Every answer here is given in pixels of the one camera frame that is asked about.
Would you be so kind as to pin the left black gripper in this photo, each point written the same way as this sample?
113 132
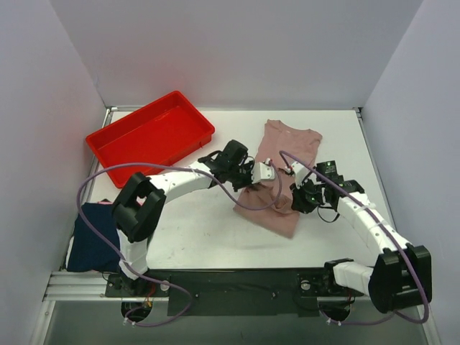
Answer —
243 178

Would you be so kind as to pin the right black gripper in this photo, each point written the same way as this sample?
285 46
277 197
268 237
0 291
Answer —
299 198

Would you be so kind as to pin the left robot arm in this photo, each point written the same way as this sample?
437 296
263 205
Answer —
138 207

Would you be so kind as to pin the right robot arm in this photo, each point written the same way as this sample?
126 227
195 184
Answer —
401 276

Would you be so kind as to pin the red plastic tray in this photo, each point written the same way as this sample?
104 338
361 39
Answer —
162 132

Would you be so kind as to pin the navy folded t shirt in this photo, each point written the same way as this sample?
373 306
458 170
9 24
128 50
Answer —
88 252

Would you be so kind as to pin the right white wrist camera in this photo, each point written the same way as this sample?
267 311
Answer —
298 171

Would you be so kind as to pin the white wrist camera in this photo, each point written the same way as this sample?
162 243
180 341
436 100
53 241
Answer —
298 171
262 171

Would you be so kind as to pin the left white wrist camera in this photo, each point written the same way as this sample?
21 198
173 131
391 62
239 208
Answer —
262 171

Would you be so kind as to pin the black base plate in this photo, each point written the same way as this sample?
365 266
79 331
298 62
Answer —
239 292

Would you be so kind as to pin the aluminium front rail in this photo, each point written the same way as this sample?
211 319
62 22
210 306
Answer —
86 286

